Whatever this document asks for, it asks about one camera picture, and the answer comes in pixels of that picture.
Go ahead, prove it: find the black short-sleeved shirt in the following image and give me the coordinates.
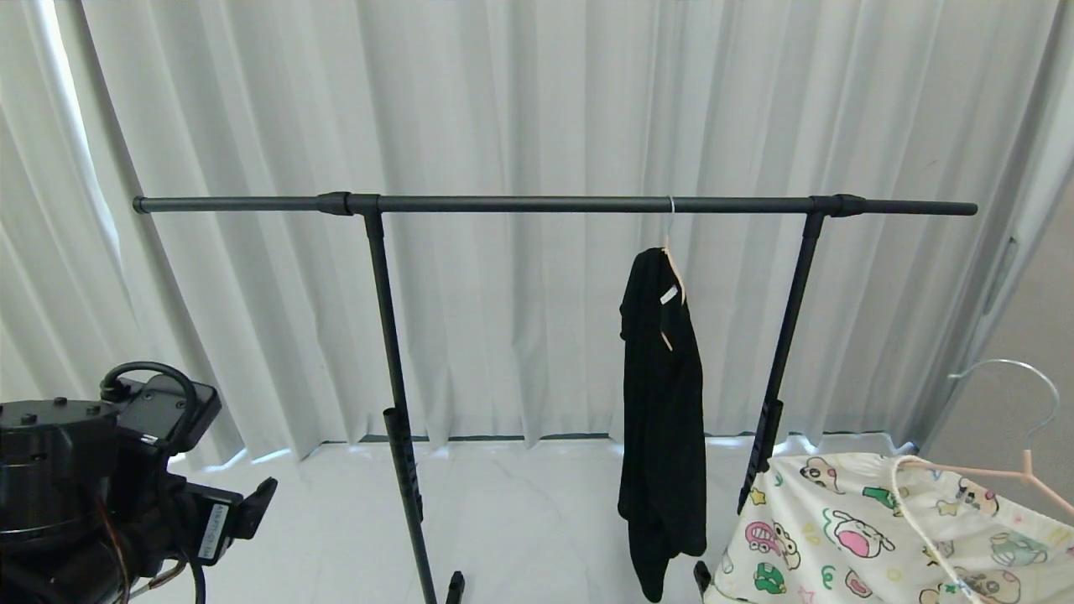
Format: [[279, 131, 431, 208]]
[[617, 247, 708, 603]]

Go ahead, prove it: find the cream printed garment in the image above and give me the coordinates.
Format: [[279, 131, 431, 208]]
[[705, 453, 1074, 604]]

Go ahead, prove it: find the large grey board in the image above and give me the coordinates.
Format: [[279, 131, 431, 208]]
[[919, 180, 1074, 504]]

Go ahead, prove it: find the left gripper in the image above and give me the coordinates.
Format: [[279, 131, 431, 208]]
[[164, 476, 279, 565]]

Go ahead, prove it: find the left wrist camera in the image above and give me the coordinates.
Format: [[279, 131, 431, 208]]
[[101, 373, 223, 458]]

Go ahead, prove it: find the black clothes rack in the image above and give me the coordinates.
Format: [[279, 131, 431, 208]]
[[133, 193, 978, 604]]

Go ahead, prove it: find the white curtain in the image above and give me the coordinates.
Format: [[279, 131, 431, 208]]
[[0, 0, 1074, 471]]

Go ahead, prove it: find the pink clothes hanger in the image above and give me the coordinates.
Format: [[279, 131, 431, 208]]
[[659, 197, 689, 353], [889, 359, 1074, 604]]

